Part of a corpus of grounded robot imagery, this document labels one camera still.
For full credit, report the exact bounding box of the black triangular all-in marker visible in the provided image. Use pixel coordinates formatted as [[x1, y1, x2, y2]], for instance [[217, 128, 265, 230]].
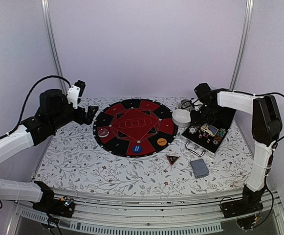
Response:
[[166, 155, 179, 165]]

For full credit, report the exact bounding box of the blue small blind button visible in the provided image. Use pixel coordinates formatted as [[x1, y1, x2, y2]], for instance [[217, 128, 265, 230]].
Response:
[[131, 145, 142, 154]]

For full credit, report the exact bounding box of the aluminium front rail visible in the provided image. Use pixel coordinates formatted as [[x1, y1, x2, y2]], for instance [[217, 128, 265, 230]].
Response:
[[7, 187, 284, 235]]

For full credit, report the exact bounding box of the grey striped ceramic mug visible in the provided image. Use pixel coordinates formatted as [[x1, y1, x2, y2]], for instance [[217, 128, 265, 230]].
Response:
[[178, 99, 195, 112]]

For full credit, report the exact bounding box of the poker chip stack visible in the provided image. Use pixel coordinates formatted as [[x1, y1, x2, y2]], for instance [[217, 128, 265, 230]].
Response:
[[213, 128, 227, 145], [189, 125, 200, 134]]

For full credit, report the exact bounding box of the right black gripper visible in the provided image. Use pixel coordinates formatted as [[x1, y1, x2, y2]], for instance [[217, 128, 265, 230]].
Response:
[[191, 103, 217, 125]]

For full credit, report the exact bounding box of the left aluminium frame post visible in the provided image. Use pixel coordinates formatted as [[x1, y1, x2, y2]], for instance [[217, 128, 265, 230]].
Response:
[[40, 0, 64, 80]]

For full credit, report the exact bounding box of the white ceramic bowl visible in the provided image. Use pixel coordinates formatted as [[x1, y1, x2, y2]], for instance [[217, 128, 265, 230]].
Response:
[[172, 109, 191, 128]]

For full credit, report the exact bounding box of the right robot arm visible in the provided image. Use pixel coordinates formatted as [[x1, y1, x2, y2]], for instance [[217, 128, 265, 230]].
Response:
[[191, 83, 283, 213]]

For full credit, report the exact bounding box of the poker chip stack left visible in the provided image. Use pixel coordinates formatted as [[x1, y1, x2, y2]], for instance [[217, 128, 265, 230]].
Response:
[[189, 125, 200, 134]]

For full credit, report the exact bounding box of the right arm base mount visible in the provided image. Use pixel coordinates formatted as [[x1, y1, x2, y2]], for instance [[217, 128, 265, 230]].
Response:
[[219, 185, 274, 230]]

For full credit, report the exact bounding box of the aluminium frame post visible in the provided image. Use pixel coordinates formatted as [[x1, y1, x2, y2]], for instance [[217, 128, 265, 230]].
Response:
[[40, 0, 64, 80], [229, 0, 254, 90]]

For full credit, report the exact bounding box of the poker chip stack right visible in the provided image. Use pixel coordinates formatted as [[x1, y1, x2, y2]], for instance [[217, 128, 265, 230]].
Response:
[[213, 128, 227, 145]]

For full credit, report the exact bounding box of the orange big blind button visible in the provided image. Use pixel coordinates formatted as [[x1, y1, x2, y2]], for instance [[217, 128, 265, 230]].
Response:
[[157, 138, 168, 146]]

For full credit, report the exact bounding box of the round red black poker mat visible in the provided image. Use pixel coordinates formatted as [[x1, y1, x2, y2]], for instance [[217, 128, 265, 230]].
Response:
[[93, 98, 178, 158]]

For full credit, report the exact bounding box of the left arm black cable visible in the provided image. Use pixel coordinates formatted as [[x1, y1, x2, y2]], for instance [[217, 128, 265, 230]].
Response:
[[2, 75, 71, 133]]

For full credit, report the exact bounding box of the aluminium poker chip case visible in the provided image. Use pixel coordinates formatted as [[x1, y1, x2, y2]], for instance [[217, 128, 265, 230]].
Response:
[[180, 105, 236, 157]]

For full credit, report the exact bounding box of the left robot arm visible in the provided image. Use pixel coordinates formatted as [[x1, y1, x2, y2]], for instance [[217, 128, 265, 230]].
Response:
[[0, 86, 98, 212]]

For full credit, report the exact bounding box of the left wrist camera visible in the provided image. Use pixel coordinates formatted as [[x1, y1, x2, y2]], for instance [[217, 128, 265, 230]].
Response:
[[66, 80, 86, 109]]

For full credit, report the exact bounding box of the right aluminium frame post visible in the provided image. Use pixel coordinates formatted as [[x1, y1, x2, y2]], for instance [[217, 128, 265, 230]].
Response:
[[229, 0, 254, 90]]

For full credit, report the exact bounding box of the card deck in case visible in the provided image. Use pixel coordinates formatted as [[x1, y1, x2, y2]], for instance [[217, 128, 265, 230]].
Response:
[[200, 123, 219, 137]]

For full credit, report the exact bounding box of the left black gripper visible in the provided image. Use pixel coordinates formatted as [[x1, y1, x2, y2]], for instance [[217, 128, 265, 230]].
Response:
[[50, 96, 99, 131]]

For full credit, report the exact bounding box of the clear red dealer button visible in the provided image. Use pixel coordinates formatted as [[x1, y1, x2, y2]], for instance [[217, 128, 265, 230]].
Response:
[[97, 128, 109, 138]]

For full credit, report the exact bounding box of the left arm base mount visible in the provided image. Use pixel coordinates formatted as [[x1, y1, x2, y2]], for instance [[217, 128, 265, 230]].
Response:
[[32, 181, 75, 218]]

